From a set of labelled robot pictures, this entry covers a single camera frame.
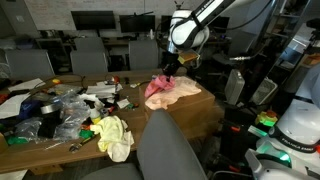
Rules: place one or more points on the grey chair middle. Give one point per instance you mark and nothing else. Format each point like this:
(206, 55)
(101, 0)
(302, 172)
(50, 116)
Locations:
(88, 62)

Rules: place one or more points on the grey office chair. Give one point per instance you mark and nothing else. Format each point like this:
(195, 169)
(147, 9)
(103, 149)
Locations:
(163, 153)

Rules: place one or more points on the right black monitor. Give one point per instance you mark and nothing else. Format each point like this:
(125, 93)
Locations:
(137, 24)

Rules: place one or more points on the cardboard box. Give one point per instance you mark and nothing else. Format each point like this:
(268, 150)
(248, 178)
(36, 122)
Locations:
(195, 114)

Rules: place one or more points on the clear plastic bag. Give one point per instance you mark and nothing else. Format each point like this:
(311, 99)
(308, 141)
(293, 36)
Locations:
(54, 118)

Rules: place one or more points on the peach shirt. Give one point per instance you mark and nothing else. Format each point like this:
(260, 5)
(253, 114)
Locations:
(183, 87)

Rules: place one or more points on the pink shirt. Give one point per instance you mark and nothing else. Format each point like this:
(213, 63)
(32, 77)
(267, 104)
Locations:
(160, 83)

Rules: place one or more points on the grey chair near table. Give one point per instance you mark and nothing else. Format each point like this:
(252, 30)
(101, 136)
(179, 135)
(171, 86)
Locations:
(29, 63)

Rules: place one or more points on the grey chair behind table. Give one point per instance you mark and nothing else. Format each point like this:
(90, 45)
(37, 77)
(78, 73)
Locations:
(89, 44)

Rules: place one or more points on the white spray bottle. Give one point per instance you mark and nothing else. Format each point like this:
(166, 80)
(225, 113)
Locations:
(95, 115)

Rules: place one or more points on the grey chair far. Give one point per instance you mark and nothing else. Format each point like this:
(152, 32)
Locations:
(143, 54)

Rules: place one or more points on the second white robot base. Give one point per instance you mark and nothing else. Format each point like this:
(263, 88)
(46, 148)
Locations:
(290, 150)

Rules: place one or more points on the white paper stack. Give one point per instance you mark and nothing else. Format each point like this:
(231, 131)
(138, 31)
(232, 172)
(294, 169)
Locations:
(102, 90)

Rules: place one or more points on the pale yellow cloth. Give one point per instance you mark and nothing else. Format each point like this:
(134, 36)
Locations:
(115, 140)

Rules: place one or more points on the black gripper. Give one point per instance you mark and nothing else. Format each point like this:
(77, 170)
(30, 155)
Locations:
(170, 63)

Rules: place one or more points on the left black monitor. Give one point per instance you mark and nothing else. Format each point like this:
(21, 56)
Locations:
(93, 20)

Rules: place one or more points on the adjustable wrench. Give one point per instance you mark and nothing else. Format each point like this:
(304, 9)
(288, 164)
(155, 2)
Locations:
(77, 146)

